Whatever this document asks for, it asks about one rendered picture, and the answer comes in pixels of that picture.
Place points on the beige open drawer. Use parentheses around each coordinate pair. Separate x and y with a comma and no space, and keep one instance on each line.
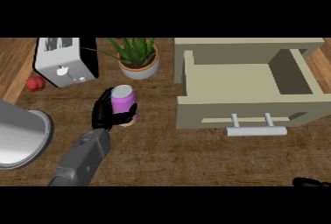
(241,87)

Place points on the beige cabinet body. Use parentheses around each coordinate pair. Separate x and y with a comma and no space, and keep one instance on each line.
(241,48)

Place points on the purple can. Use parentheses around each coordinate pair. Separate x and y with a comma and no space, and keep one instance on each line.
(123,100)

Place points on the large grey metal pot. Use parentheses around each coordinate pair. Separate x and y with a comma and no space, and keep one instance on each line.
(21,135)

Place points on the silver toaster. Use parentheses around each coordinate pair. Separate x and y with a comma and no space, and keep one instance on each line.
(63,62)

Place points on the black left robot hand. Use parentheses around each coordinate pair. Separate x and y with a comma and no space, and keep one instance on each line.
(102,112)

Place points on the potted green plant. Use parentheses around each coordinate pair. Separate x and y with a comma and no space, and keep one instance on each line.
(136,57)

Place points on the red bell pepper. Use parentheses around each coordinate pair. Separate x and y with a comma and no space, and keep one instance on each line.
(34,83)

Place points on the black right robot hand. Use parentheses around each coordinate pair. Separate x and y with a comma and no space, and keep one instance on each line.
(310,183)

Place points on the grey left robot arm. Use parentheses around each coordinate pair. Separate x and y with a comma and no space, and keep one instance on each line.
(81,160)

